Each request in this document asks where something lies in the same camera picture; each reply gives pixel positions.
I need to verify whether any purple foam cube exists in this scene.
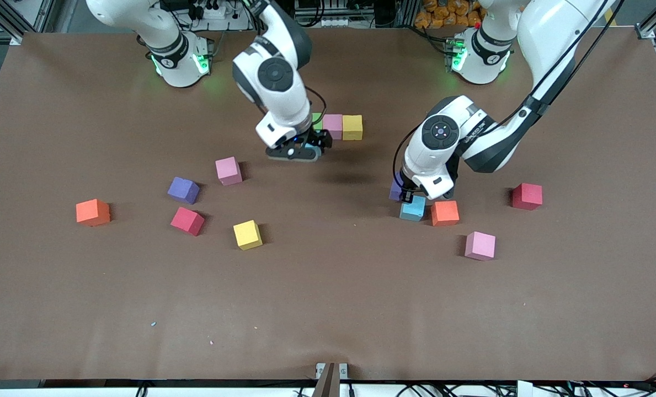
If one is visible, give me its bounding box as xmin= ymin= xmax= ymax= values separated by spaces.
xmin=389 ymin=172 xmax=407 ymax=202
xmin=167 ymin=176 xmax=200 ymax=205

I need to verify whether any red foam cube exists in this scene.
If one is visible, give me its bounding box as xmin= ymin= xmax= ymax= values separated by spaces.
xmin=170 ymin=207 xmax=206 ymax=237
xmin=512 ymin=183 xmax=543 ymax=211

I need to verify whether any orange foam cube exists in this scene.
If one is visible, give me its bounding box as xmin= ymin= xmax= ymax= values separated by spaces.
xmin=76 ymin=199 xmax=111 ymax=227
xmin=430 ymin=200 xmax=460 ymax=227

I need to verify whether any brown paper table cover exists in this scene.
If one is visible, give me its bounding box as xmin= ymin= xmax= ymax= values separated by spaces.
xmin=0 ymin=28 xmax=656 ymax=382

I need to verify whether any white power strip with plugs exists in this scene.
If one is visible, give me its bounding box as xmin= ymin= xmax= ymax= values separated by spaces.
xmin=187 ymin=0 xmax=229 ymax=20

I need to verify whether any bag of orange items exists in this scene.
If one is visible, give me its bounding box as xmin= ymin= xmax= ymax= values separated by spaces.
xmin=415 ymin=0 xmax=483 ymax=29

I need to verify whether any metal table edge bracket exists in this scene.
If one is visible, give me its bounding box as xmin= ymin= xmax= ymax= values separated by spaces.
xmin=312 ymin=362 xmax=349 ymax=397

